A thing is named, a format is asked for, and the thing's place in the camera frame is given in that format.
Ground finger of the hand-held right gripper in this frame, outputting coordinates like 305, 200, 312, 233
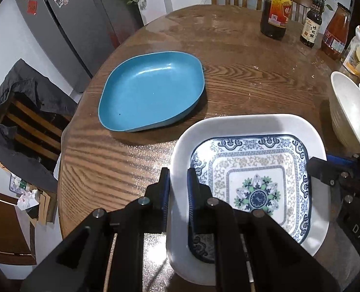
307, 157, 360, 194
327, 148, 360, 171

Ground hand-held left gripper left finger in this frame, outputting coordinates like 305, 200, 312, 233
20, 168, 171, 292

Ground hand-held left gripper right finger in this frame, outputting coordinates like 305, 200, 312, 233
187, 168, 340, 292

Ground white square plate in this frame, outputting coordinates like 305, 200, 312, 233
166, 114, 331, 286

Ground large white bowl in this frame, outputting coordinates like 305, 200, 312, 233
329, 71, 360, 159

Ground blue patterned plate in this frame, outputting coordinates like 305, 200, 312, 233
188, 137, 312, 264

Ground flour bag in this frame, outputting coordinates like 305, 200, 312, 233
342, 26, 360, 76

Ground cardboard pieces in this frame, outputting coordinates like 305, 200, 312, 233
26, 189, 58, 226

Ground red sauce bottle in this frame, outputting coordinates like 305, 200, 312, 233
321, 2, 352, 61

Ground small dark sauce bottle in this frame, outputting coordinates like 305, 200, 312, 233
300, 0, 325, 48

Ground wooden chair with jacket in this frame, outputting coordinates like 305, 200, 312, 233
0, 97, 72, 171

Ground white plastic bags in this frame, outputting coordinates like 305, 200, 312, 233
9, 173, 41, 211

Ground brown wooden cabinet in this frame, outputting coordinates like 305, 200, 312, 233
0, 185, 37, 265

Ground large vinegar bottle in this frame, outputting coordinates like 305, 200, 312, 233
260, 0, 295, 40

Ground grey refrigerator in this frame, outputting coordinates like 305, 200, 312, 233
12, 0, 144, 94

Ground dark jacket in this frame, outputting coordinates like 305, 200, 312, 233
0, 58, 77, 192

